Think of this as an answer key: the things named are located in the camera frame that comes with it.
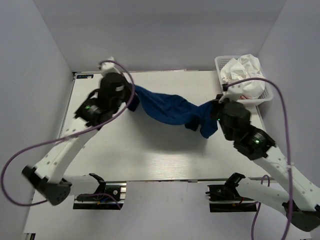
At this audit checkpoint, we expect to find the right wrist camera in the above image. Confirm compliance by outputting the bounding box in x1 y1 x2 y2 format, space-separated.
219 84 244 103

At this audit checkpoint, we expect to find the white plastic basket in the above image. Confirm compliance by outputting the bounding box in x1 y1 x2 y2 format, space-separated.
214 55 273 106

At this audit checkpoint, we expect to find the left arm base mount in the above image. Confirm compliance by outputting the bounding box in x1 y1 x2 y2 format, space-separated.
73 182 127 210

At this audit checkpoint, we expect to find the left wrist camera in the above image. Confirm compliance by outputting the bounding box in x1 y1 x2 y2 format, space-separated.
98 61 121 77

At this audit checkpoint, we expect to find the pink t shirt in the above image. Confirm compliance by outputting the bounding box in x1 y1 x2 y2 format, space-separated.
239 95 250 100

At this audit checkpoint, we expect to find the white t shirt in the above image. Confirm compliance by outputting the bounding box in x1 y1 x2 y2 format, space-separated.
220 54 266 99

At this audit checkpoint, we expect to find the blue t shirt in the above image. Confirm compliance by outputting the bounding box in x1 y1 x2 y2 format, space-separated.
128 85 218 139

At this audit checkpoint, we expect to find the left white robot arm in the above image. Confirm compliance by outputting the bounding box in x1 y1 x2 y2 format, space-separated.
22 72 132 206

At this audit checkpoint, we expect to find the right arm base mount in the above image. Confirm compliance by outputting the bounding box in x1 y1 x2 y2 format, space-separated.
205 184 257 213

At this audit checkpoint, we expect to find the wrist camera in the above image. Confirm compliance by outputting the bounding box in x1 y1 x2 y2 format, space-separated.
219 84 244 103
98 61 121 77

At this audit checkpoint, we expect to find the blue table label sticker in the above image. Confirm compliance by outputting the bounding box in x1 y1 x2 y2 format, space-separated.
76 74 94 79

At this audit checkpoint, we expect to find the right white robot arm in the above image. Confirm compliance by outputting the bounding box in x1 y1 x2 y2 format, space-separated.
211 98 320 232

